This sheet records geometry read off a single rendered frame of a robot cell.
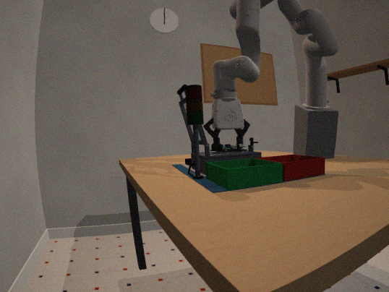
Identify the red open-top bin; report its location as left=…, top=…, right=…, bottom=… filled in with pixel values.
left=257, top=155, right=325, bottom=181

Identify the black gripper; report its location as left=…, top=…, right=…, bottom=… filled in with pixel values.
left=203, top=97, right=250, bottom=150

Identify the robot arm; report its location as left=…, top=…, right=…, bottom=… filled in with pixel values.
left=210, top=0, right=339, bottom=111

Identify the green bin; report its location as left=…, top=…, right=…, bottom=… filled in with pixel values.
left=206, top=158, right=283, bottom=190

